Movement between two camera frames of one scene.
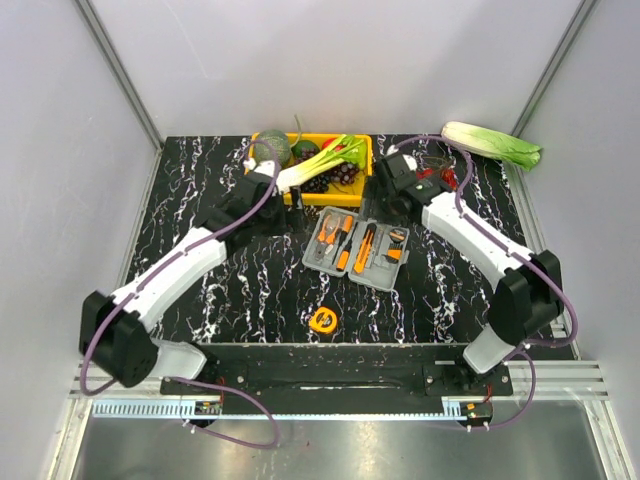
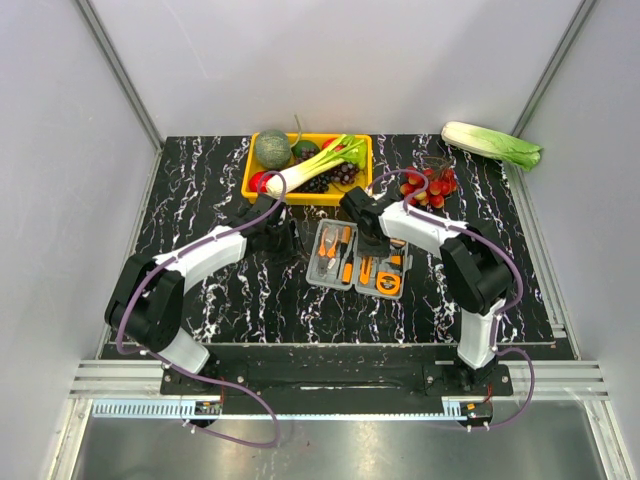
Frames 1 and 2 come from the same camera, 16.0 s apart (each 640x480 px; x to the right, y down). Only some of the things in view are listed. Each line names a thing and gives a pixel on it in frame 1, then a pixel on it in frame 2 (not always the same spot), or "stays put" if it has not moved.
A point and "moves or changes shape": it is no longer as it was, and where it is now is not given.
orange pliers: [326, 238] moves or changes shape
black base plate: [338, 379] stays put
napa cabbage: [478, 139] stays put
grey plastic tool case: [368, 252] moves or changes shape
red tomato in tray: [329, 142] stays put
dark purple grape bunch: [344, 174] stays put
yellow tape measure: [323, 320] → [388, 282]
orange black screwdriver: [348, 221] moves or changes shape
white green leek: [350, 149] stays put
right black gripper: [379, 198] → [375, 245]
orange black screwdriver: [343, 255] → [347, 273]
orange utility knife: [364, 253] moves or changes shape
